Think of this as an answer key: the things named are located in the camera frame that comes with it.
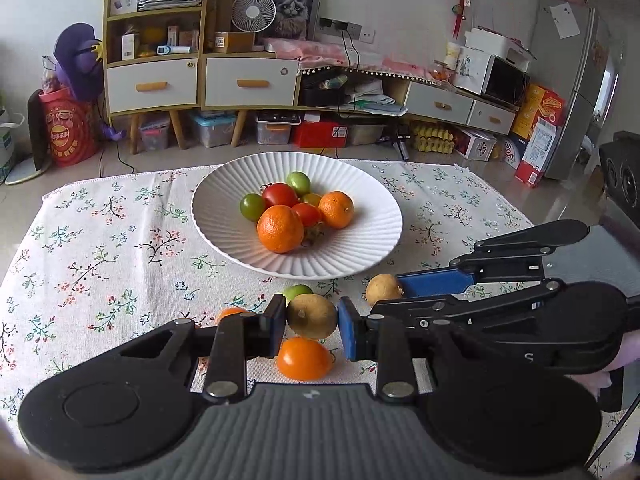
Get yellow red carton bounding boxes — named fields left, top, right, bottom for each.
left=510, top=82, right=566, bottom=141

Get low wooden drawer cabinet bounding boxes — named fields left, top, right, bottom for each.
left=200, top=51, right=301, bottom=148

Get orange tomato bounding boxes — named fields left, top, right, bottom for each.
left=276, top=337, right=335, bottom=381
left=216, top=307, right=251, bottom=325

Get white ribbed plate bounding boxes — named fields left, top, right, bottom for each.
left=191, top=152, right=404, bottom=281

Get long wooden low cabinet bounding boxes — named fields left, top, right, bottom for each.
left=297, top=67, right=521, bottom=137

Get person's right hand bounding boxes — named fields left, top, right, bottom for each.
left=565, top=332, right=640, bottom=401

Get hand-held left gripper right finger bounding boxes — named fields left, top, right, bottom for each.
left=337, top=297, right=443, bottom=404

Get pink lace cloth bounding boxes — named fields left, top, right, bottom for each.
left=262, top=37, right=461, bottom=86

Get black board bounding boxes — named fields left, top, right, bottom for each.
left=27, top=89, right=51, bottom=173

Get white printed box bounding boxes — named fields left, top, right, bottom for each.
left=452, top=127, right=498, bottom=162

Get small orange mandarin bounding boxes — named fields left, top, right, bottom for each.
left=257, top=205, right=305, bottom=254
left=318, top=191, right=355, bottom=230

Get small white desk fan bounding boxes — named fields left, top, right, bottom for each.
left=231, top=0, right=277, bottom=52

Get clear storage box blue lid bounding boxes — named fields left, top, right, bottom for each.
left=189, top=111, right=237, bottom=148

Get small cardboard box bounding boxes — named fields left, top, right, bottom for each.
left=214, top=31, right=255, bottom=54

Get black speaker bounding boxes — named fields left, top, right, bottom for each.
left=599, top=131, right=640, bottom=211

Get black cable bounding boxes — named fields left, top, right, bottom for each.
left=585, top=407, right=632, bottom=471

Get clear storage box black lid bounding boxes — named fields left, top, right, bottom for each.
left=256, top=112, right=303, bottom=146

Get white microwave oven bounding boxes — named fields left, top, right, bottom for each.
left=452, top=47, right=531, bottom=108

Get white round base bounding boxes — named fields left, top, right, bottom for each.
left=5, top=160, right=53, bottom=186

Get white paper bag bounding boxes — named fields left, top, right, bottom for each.
left=0, top=110, right=26, bottom=181

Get white box on microwave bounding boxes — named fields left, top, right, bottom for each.
left=465, top=26, right=531, bottom=58

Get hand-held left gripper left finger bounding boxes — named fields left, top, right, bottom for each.
left=117, top=294, right=288, bottom=407

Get black tripod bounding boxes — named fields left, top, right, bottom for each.
left=377, top=125, right=412, bottom=161

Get red bucket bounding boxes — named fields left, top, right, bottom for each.
left=39, top=87, right=98, bottom=168

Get silver refrigerator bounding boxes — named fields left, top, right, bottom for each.
left=527, top=0, right=626, bottom=181

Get brown kiwi fruit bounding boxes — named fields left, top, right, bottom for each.
left=286, top=293, right=338, bottom=339

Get black bag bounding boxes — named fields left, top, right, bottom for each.
left=302, top=75, right=348, bottom=108

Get framed cat picture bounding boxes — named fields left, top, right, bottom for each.
left=260, top=0, right=325, bottom=43

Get floral tablecloth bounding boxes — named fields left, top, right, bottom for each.
left=0, top=157, right=640, bottom=480

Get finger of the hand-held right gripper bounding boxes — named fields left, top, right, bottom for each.
left=367, top=279, right=563, bottom=333
left=397, top=220, right=591, bottom=299

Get white red carton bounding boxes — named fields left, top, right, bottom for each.
left=515, top=117, right=558, bottom=188

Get yellow egg trays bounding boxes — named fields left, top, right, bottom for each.
left=411, top=122, right=456, bottom=154

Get red box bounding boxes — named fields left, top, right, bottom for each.
left=292, top=121, right=348, bottom=149

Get pile of papers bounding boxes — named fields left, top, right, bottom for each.
left=350, top=80, right=406, bottom=113

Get wall socket strip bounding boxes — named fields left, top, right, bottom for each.
left=320, top=17, right=376, bottom=43

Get purple plush toy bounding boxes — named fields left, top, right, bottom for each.
left=52, top=22, right=126, bottom=143

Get red tomato with stem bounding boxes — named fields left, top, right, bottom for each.
left=291, top=202, right=323, bottom=231

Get tall wooden cabinet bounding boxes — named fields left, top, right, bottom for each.
left=102, top=0, right=211, bottom=154

